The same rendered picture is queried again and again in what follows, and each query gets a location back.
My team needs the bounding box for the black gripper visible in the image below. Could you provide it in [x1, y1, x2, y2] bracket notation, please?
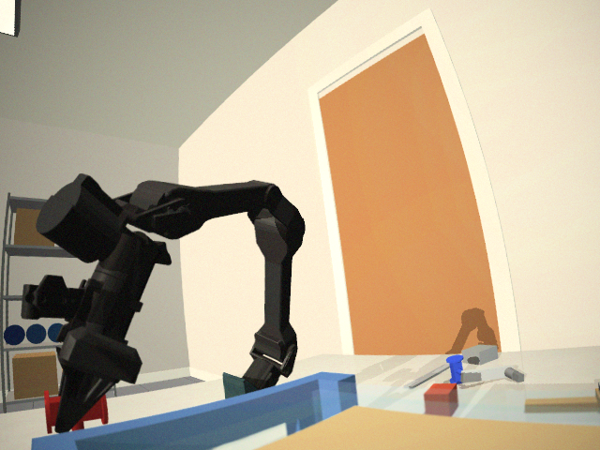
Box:
[54, 271, 143, 433]

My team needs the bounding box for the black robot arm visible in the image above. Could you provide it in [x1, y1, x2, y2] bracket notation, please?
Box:
[21, 173, 306, 390]

